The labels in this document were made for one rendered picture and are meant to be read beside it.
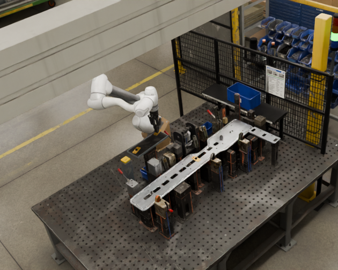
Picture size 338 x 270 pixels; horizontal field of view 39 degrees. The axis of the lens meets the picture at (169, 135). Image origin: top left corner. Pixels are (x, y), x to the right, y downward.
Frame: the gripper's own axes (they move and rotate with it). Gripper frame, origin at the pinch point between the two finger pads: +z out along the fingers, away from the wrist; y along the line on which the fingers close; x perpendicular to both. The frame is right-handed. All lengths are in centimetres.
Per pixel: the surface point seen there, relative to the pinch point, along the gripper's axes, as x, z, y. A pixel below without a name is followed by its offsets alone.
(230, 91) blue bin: 89, 11, 33
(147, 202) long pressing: -60, 26, 19
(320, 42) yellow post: 85, -53, 115
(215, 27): 251, 28, -50
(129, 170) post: -36.8, 19.5, -9.9
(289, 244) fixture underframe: 18, 123, 115
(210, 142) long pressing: 27, 26, 37
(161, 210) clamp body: -65, 25, 34
